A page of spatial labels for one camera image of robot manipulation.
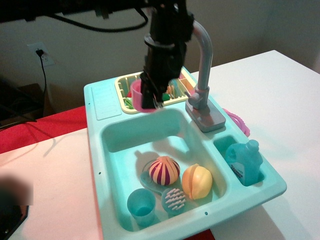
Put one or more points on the turquoise toy sink unit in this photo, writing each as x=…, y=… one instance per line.
x=123, y=146

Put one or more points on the yellow dish drying rack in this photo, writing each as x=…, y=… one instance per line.
x=185, y=81

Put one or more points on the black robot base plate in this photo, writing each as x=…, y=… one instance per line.
x=11, y=217

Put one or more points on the pink toy pot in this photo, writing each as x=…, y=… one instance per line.
x=239, y=122

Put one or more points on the blue dish brush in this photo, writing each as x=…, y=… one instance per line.
x=173, y=200

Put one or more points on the orange toy fruit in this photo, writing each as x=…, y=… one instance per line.
x=171, y=90

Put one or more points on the blue toy detergent bottle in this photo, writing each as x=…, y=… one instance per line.
x=245, y=160

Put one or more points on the red cloth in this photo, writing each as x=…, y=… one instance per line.
x=45, y=128

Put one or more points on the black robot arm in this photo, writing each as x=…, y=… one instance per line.
x=171, y=27

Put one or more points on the blue toy plate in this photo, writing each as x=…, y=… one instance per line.
x=176, y=88

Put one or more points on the blue plastic cup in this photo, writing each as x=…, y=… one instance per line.
x=141, y=204

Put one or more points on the pink plastic cup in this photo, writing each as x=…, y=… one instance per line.
x=137, y=97

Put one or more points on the green toy vegetable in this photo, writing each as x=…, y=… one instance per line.
x=128, y=103

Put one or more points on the white wall outlet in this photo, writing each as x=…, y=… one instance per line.
x=40, y=52

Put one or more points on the purple striped toy onion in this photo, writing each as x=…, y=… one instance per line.
x=164, y=171

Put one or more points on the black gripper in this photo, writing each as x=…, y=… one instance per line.
x=163, y=63

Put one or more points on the yellow toy lemon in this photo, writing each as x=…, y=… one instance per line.
x=197, y=182

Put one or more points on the grey toy faucet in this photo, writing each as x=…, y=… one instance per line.
x=200, y=108

